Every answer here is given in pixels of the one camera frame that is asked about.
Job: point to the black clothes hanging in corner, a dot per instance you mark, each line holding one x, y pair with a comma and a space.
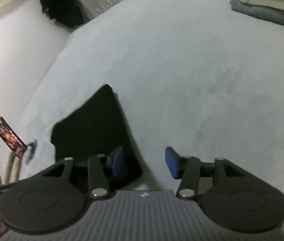
65, 12

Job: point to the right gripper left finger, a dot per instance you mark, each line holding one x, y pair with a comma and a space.
115, 160

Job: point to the grey bed sheet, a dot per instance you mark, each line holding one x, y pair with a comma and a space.
190, 74

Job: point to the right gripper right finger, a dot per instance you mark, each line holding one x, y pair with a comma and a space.
175, 163

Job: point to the smartphone with lit screen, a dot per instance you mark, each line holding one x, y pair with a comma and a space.
11, 139

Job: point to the black garment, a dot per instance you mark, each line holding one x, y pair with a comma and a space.
97, 127

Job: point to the folded grey garment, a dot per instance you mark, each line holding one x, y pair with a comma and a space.
260, 12

